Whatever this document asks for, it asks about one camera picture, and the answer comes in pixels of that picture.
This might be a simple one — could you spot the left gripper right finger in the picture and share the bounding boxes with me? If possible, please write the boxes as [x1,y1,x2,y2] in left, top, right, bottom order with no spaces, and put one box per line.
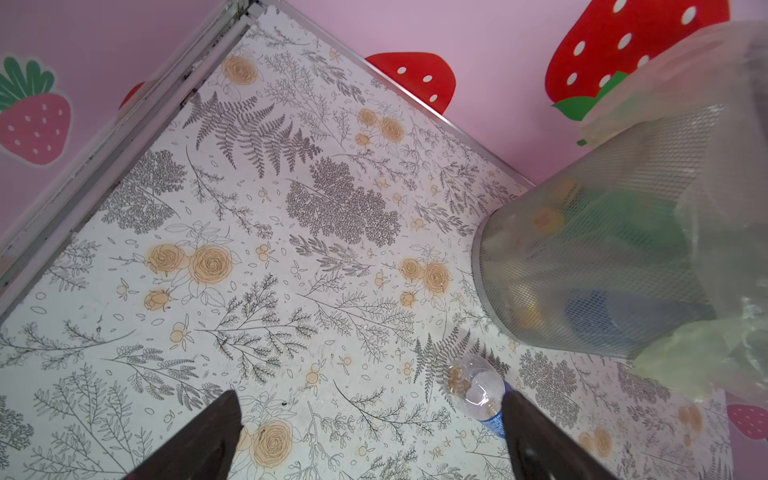
[502,391,616,480]

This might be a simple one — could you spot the small bottle blue label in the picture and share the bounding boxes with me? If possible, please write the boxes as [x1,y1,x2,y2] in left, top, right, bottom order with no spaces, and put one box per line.
[443,353,512,438]

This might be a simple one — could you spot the clear plastic bin liner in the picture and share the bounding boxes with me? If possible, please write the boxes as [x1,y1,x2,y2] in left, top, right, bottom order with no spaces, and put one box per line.
[581,21,767,406]

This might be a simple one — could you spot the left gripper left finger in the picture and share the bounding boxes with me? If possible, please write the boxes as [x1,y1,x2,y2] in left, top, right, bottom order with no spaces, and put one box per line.
[125,390,242,480]

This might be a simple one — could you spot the grey mesh waste bin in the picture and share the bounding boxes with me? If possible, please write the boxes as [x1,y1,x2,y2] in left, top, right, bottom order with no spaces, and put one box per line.
[472,114,716,359]

